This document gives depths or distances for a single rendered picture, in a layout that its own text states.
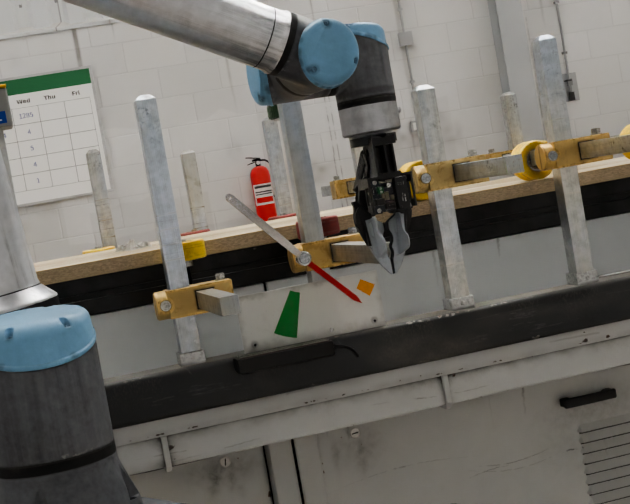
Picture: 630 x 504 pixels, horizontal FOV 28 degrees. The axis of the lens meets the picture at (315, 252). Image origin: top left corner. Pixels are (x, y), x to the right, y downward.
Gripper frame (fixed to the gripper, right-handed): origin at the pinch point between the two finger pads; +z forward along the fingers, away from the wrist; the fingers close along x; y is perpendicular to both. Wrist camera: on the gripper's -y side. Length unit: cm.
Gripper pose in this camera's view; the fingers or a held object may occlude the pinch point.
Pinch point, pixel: (390, 265)
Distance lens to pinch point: 193.7
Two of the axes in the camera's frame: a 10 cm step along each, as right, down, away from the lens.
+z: 1.7, 9.8, 0.5
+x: 9.6, -1.8, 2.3
